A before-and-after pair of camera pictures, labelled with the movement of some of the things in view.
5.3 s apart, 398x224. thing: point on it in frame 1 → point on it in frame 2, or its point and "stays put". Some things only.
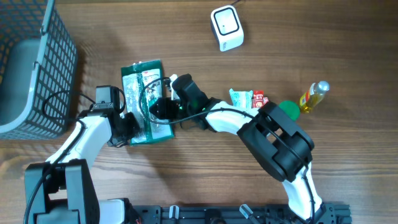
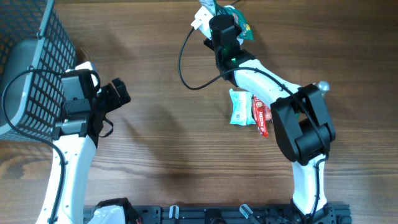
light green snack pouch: [241, 99] stays put
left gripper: [134, 126] → [114, 100]
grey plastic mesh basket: [38, 61] stays put
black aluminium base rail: [332, 213] stays put
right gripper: [165, 109] → [237, 29]
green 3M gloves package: [142, 83] → [246, 33]
